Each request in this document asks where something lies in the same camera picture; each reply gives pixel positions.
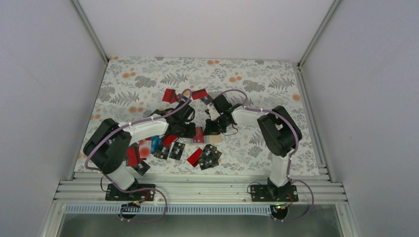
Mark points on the black card centre right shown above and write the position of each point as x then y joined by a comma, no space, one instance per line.
177,150

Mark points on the grey cable duct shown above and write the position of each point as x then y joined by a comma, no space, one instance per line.
171,209

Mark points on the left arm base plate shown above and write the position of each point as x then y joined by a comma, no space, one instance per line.
147,193

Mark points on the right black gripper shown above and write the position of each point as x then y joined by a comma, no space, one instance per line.
210,130

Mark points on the red vip card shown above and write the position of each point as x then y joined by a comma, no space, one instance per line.
199,136

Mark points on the black card pair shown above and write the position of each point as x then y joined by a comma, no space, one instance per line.
210,153
206,162

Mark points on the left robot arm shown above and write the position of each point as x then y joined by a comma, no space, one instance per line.
107,147

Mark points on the blue card pile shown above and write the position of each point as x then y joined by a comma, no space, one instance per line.
155,143

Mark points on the black card top middle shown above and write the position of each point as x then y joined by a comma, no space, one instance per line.
207,100

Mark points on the floral table mat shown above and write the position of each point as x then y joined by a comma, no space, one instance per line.
133,87

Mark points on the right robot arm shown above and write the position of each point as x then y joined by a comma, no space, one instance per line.
280,133

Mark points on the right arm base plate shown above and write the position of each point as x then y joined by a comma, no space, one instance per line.
265,193

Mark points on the aluminium rail frame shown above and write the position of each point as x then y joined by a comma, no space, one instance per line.
200,189

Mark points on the beige card holder wallet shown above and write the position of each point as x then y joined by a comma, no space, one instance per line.
209,139

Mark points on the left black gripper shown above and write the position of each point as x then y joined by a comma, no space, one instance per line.
189,134

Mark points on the black card centre left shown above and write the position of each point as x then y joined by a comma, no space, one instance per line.
162,151

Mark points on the white red dot card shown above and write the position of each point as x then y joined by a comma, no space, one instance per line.
144,149

